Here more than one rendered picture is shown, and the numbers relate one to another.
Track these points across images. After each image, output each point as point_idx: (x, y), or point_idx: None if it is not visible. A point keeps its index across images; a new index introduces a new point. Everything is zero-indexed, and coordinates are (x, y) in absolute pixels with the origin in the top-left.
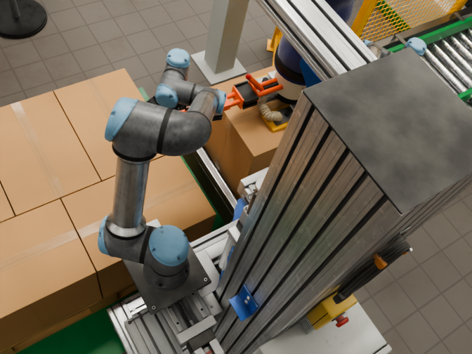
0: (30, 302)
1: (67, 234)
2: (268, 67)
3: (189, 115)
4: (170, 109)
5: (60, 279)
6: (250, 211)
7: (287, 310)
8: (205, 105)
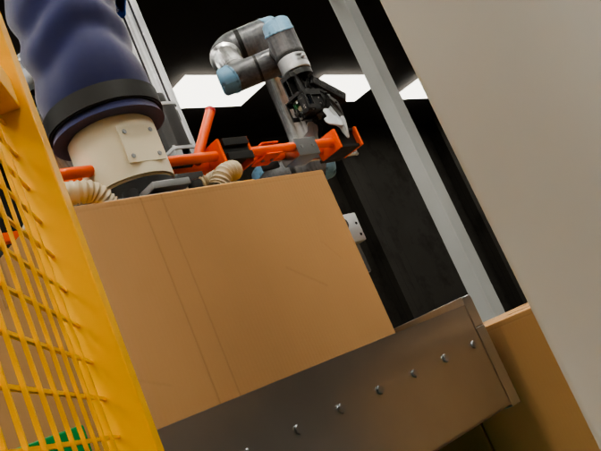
0: (504, 312)
1: (521, 306)
2: (190, 189)
3: (220, 37)
4: (234, 29)
5: (491, 319)
6: (176, 98)
7: None
8: (222, 53)
